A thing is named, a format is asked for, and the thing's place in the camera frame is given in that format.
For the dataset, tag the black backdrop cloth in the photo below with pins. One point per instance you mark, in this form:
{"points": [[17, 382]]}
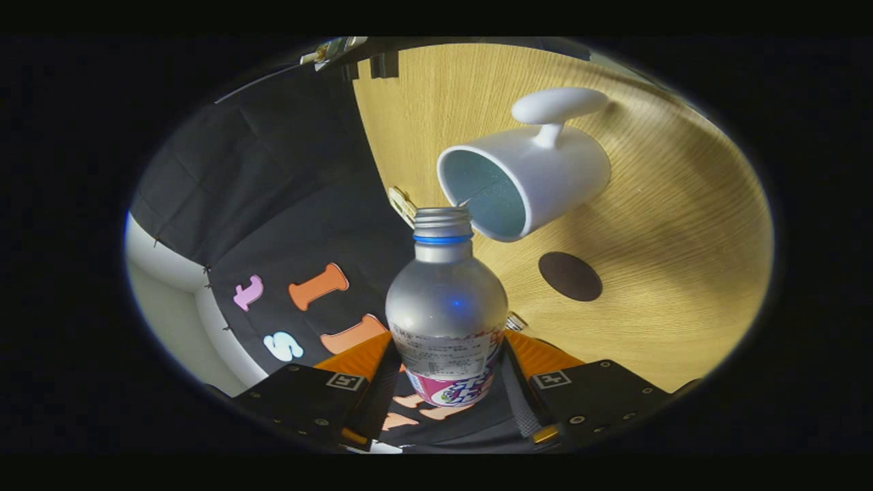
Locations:
{"points": [[273, 177]]}

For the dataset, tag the dark round coaster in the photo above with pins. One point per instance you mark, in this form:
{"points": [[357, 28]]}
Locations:
{"points": [[570, 276]]}

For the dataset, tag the white compartment tray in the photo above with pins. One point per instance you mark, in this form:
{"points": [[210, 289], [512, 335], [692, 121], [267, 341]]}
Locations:
{"points": [[402, 206]]}

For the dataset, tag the black table clamp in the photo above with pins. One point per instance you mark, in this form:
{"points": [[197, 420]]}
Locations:
{"points": [[382, 66]]}

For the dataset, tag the white and grey clamp mount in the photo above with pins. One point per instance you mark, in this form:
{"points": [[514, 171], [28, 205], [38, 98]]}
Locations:
{"points": [[331, 49]]}

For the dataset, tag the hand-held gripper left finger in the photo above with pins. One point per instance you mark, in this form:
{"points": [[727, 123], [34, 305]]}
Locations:
{"points": [[307, 402]]}

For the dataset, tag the wooden table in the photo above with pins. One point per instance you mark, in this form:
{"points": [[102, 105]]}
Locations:
{"points": [[682, 273]]}

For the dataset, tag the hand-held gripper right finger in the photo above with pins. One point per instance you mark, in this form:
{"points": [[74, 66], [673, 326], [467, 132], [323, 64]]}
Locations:
{"points": [[600, 399]]}

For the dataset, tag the silver juice bottle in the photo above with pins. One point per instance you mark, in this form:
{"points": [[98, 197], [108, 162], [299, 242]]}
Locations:
{"points": [[447, 307]]}

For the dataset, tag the white cup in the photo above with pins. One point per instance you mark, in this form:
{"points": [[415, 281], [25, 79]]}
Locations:
{"points": [[566, 170]]}

